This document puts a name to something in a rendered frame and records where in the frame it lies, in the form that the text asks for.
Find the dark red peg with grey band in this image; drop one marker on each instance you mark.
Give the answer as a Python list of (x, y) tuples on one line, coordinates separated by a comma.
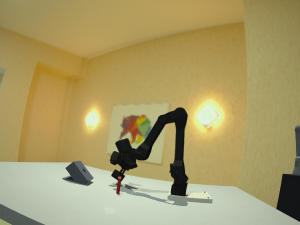
[(118, 185)]

